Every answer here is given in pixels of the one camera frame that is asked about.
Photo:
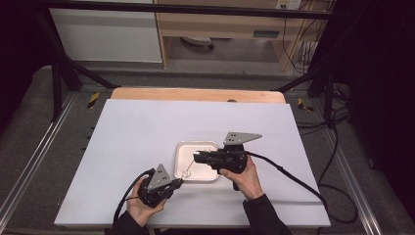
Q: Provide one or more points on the light wooden desk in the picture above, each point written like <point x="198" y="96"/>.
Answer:
<point x="228" y="23"/>

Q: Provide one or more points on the white cabinet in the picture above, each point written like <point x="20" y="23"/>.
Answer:
<point x="107" y="36"/>

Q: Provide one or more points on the white rectangular tray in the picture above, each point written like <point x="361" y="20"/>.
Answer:
<point x="199" y="169"/>

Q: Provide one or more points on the person's right hand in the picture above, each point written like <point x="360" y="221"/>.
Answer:
<point x="246" y="182"/>

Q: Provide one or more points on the black metal frame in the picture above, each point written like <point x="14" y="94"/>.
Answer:
<point x="195" y="9"/>

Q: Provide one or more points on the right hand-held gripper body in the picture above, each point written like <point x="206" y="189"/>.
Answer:
<point x="230" y="158"/>

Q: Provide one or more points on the aluminium rail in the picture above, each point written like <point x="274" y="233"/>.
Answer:
<point x="36" y="156"/>
<point x="354" y="182"/>

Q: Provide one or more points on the yellow black tape marker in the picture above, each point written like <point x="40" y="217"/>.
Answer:
<point x="93" y="100"/>
<point x="305" y="105"/>

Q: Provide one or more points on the white tabletop board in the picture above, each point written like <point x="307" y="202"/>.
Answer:
<point x="130" y="140"/>

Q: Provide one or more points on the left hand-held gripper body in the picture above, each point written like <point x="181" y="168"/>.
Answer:
<point x="156" y="189"/>

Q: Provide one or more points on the person's left hand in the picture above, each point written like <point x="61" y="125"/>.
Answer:
<point x="140" y="210"/>

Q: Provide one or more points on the wooden table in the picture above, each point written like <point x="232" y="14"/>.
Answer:
<point x="182" y="94"/>

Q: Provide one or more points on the white wall socket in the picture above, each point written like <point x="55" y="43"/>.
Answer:
<point x="288" y="4"/>

